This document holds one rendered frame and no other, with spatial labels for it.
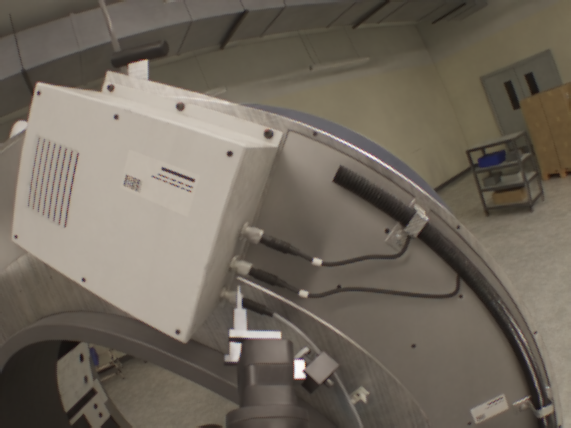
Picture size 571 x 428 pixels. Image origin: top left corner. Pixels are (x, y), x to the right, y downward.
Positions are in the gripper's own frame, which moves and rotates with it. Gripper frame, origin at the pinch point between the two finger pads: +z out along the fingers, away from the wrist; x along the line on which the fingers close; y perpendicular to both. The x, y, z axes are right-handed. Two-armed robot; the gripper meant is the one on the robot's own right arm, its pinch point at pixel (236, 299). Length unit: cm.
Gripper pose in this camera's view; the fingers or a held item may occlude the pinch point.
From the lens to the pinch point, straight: 40.5
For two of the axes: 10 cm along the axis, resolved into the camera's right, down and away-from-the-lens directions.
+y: 9.8, 0.8, 1.6
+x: 1.7, -6.9, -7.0
